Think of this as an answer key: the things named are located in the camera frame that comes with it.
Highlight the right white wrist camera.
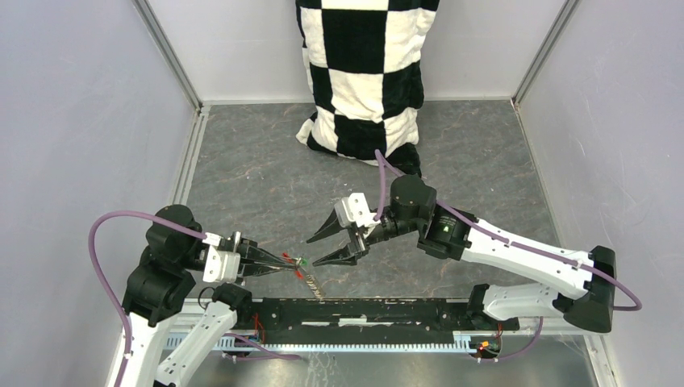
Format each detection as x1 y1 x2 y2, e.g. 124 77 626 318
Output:
333 193 380 228

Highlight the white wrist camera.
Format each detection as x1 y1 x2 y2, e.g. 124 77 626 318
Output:
333 193 380 228
202 232 240 283

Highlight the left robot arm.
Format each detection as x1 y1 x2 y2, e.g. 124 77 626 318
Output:
88 204 299 386

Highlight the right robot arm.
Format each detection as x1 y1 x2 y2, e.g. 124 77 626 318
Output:
307 175 616 334

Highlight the red key tag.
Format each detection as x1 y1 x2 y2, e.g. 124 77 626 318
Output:
282 253 304 280

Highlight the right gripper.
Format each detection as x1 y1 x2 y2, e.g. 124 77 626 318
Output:
307 205 423 268

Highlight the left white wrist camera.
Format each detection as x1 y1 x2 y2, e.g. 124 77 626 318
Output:
202 232 240 283

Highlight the black white checkered pillow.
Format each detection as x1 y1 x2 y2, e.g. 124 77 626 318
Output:
295 1 440 175

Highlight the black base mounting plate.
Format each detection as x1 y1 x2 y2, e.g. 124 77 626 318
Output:
233 298 520 345

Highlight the white slotted cable duct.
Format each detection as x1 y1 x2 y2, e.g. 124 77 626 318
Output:
163 333 476 355

